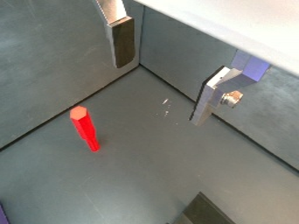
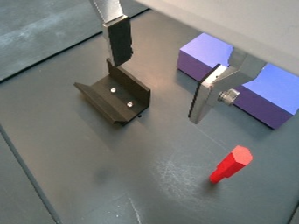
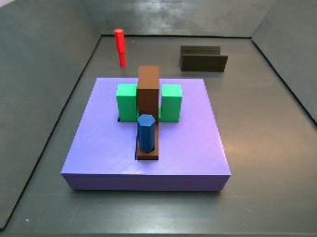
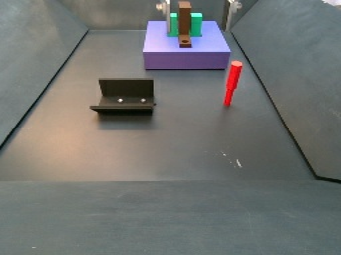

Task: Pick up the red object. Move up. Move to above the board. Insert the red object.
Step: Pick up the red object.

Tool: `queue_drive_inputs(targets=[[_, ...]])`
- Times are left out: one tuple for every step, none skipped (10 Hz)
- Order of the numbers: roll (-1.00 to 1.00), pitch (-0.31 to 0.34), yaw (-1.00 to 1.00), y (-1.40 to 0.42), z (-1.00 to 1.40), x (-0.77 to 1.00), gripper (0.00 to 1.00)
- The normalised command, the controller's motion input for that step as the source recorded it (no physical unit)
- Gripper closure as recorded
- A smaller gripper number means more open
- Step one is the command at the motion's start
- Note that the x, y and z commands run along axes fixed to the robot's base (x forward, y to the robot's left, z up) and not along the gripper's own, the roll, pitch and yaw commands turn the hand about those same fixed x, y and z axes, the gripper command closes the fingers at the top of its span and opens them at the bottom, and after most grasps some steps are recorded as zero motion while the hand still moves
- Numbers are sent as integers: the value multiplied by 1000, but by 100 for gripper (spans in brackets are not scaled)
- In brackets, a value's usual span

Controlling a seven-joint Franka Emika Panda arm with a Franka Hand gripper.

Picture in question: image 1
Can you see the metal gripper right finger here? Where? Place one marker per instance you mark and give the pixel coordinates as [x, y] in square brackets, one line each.
[220, 90]

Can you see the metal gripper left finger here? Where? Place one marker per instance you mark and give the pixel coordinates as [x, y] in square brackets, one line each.
[121, 30]

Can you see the purple object at edge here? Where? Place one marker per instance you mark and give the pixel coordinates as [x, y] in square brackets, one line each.
[3, 218]

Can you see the red hexagonal peg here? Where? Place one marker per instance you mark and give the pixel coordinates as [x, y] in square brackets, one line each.
[79, 115]

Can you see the dark board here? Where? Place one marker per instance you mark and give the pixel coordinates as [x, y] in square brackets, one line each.
[202, 212]

